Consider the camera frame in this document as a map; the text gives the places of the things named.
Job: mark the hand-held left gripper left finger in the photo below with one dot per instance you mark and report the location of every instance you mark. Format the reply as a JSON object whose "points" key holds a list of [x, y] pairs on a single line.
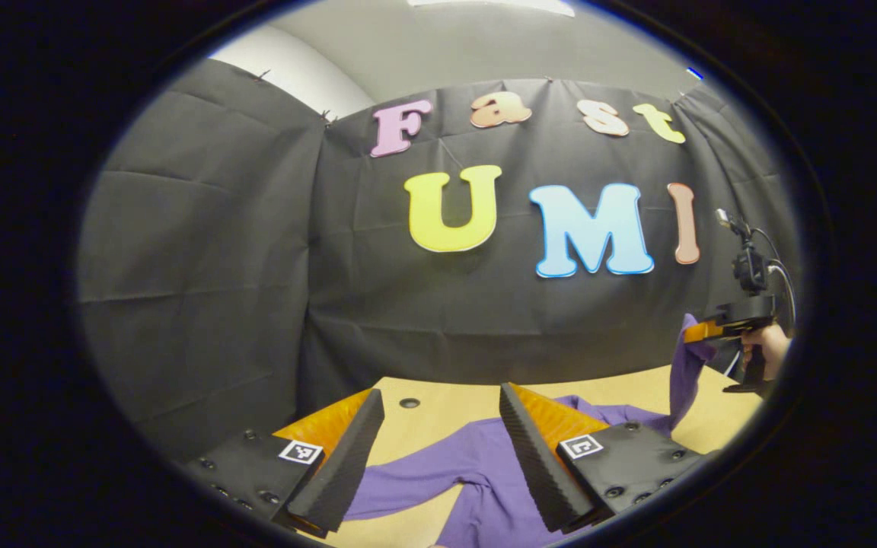
{"points": [[347, 464]]}

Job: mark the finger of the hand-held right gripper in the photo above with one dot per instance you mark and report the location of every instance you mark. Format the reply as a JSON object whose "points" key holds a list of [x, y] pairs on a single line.
{"points": [[705, 331]]}

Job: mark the black backdrop cloth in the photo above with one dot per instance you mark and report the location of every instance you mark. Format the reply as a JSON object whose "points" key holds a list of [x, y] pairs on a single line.
{"points": [[332, 304]]}

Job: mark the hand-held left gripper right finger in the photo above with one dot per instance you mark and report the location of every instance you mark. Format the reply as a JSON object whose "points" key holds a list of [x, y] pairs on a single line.
{"points": [[541, 472]]}

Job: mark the purple button shirt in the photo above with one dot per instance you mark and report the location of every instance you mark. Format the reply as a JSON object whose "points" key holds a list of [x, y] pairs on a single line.
{"points": [[484, 464]]}

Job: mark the large ceiling light panel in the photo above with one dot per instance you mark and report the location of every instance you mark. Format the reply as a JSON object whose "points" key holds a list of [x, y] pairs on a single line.
{"points": [[499, 6]]}

